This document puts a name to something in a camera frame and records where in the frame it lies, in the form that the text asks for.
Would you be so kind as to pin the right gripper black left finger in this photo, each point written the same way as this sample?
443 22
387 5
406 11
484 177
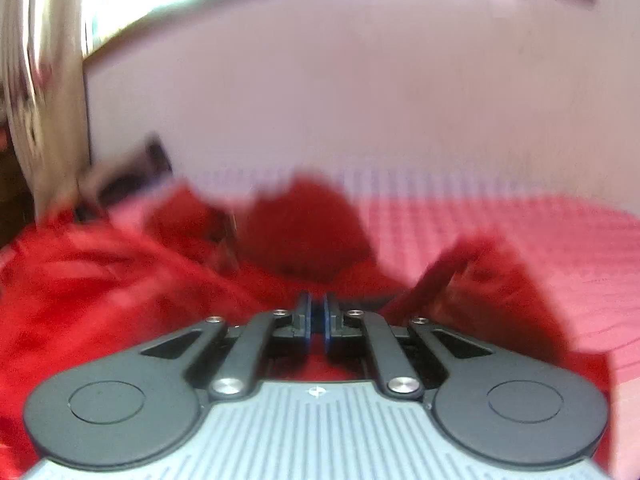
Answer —
268 335

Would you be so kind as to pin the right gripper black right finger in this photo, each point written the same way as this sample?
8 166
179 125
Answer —
354 333

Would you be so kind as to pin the red puffer jacket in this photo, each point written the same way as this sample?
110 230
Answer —
73 292

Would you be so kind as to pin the pink patterned bed sheet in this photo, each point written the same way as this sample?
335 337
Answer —
584 257

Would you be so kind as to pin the brown cloth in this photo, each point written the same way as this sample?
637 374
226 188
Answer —
108 183

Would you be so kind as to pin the beige curtain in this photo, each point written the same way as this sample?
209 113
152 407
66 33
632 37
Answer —
42 51

